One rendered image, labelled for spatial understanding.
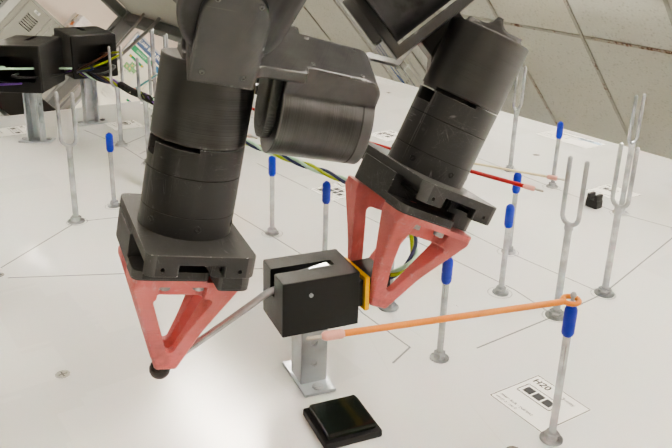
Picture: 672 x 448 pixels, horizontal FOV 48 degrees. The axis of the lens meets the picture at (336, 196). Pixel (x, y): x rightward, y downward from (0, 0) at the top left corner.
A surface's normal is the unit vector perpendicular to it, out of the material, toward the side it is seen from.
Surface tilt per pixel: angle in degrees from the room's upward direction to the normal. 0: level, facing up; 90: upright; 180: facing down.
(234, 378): 47
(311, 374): 99
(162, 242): 36
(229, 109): 91
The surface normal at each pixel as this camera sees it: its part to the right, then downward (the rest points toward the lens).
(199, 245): 0.20, -0.94
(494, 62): 0.22, 0.28
